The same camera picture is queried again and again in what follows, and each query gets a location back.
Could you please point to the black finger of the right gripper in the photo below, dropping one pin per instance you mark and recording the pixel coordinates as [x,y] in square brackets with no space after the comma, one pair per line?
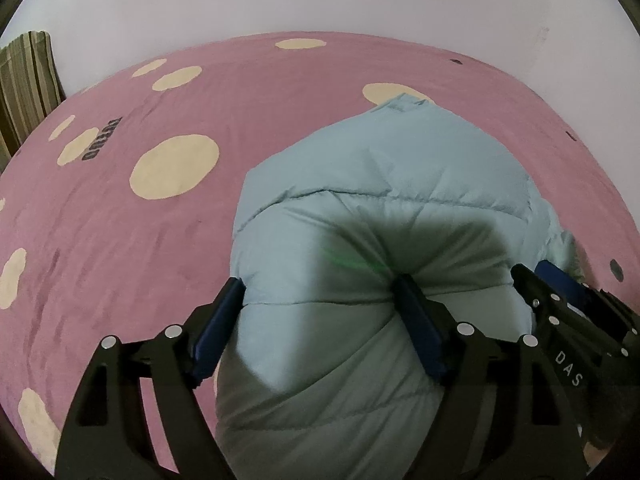
[594,316]

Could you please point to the light blue puffer jacket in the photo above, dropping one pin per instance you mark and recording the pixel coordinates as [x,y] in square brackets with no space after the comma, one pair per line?
[320,379]

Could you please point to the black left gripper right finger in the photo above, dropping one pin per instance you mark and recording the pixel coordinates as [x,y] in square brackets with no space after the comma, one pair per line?
[504,414]

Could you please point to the green striped pillow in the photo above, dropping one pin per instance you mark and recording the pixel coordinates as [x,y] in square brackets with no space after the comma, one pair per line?
[30,89]

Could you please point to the pink polka dot bedsheet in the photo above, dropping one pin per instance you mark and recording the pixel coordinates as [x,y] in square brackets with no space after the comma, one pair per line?
[117,213]

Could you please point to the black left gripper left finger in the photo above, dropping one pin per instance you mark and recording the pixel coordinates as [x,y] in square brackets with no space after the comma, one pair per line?
[106,434]

